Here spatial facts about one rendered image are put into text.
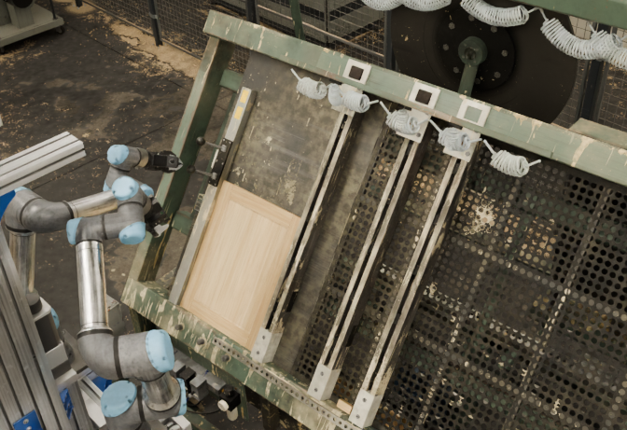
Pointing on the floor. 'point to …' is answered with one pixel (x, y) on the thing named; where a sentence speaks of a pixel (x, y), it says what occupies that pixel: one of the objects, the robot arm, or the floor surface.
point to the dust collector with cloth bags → (23, 3)
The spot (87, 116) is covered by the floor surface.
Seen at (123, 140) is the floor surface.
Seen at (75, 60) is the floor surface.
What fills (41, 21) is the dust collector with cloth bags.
